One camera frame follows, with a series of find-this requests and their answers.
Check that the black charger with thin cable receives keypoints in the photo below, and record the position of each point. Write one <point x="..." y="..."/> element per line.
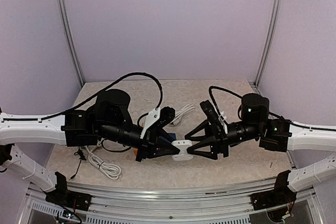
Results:
<point x="81" y="157"/>

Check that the aluminium corner post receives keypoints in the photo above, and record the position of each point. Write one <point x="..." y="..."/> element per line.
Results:
<point x="70" y="41"/>
<point x="268" y="42"/>

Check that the right aluminium corner post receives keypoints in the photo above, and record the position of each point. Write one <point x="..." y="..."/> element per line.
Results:
<point x="268" y="42"/>

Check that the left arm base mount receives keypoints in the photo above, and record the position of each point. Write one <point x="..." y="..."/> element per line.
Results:
<point x="62" y="196"/>

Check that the white plug adapter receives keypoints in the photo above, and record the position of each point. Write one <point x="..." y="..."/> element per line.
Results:
<point x="183" y="155"/>

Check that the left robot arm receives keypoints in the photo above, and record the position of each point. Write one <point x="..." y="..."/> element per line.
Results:
<point x="107" y="119"/>

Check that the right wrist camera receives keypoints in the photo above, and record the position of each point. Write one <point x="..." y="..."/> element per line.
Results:
<point x="211" y="115"/>

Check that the left aluminium corner post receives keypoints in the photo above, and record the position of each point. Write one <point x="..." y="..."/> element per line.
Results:
<point x="70" y="41"/>

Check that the aluminium front rail frame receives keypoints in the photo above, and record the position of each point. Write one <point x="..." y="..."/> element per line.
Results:
<point x="219" y="204"/>

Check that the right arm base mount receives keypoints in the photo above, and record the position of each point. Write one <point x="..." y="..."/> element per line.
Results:
<point x="279" y="195"/>

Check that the blue cube socket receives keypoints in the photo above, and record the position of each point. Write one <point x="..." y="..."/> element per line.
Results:
<point x="171" y="137"/>

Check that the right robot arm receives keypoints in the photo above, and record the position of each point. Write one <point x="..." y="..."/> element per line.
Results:
<point x="277" y="134"/>

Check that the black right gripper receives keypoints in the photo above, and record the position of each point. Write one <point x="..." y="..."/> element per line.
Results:
<point x="218" y="142"/>

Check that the orange USB socket block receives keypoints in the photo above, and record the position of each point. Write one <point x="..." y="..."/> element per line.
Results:
<point x="135" y="151"/>

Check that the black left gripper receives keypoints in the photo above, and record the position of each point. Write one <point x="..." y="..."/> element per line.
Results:
<point x="152" y="141"/>

